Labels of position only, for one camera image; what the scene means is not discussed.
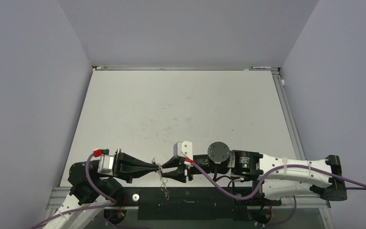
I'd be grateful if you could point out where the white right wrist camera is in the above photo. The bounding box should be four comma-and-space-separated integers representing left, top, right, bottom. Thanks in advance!
173, 141, 193, 160

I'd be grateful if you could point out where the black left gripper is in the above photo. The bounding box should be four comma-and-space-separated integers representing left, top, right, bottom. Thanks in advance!
97, 147, 159, 182

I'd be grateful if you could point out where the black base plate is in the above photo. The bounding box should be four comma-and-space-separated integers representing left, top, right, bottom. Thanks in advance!
104, 186, 282, 222

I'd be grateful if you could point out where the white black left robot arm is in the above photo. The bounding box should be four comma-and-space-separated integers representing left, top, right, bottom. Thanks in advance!
35, 149, 162, 229

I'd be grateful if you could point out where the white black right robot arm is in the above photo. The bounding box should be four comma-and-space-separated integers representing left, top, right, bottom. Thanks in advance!
161, 141, 347, 204

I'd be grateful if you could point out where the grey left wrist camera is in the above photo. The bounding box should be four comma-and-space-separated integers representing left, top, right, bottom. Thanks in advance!
93, 149, 114, 176

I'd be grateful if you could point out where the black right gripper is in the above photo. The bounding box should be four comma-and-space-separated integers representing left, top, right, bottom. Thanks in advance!
162, 154, 228, 180

